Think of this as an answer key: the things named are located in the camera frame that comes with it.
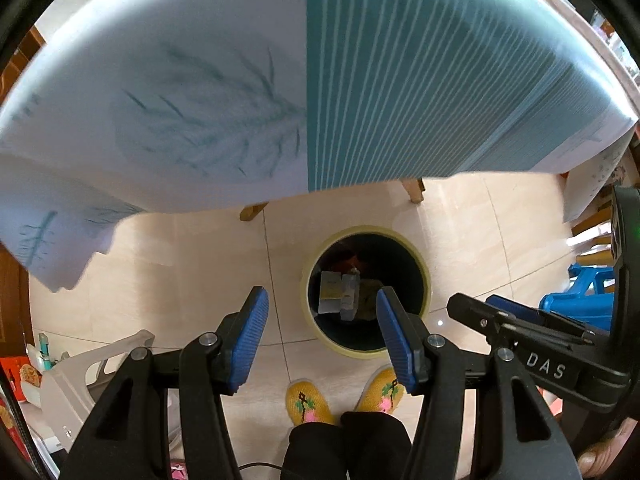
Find yellow cardboard box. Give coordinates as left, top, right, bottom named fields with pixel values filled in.
left=320, top=271, right=346, bottom=314

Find black cable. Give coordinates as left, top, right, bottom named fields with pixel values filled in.
left=235, top=462, right=288, bottom=476

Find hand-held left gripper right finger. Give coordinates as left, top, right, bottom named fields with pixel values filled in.
left=376, top=286, right=581, bottom=480

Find person's right hand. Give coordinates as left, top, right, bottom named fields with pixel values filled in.
left=575, top=422, right=633, bottom=480

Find person's black trousers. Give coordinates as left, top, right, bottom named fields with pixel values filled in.
left=282, top=411, right=413, bottom=480

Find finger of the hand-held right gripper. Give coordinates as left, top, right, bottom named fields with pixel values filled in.
left=484, top=294, right=553, bottom=322
left=446, top=294, right=596, bottom=347

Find table with patterned tablecloth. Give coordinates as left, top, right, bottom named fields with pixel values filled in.
left=0, top=0, right=640, bottom=293

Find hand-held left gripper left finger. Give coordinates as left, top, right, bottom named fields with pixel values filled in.
left=59, top=286, right=270, bottom=480

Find blue plastic stool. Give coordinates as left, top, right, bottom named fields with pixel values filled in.
left=539, top=260, right=616, bottom=333

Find cream round waste bin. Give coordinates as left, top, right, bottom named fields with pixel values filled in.
left=301, top=226, right=432, bottom=359

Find red printed box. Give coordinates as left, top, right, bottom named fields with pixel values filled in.
left=0, top=357, right=31, bottom=403

